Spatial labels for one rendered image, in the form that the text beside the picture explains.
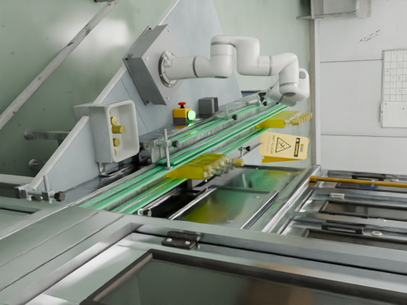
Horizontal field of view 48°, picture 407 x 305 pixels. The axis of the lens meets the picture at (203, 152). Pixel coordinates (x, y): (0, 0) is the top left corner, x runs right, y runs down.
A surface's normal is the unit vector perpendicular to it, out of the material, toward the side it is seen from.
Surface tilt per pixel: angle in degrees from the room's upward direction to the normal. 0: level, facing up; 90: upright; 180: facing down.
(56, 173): 0
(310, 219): 90
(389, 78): 90
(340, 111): 90
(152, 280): 90
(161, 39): 5
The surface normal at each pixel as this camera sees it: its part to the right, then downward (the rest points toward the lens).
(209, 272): -0.07, -0.97
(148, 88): -0.36, 0.71
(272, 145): -0.20, -0.29
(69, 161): 0.89, 0.05
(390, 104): -0.46, 0.25
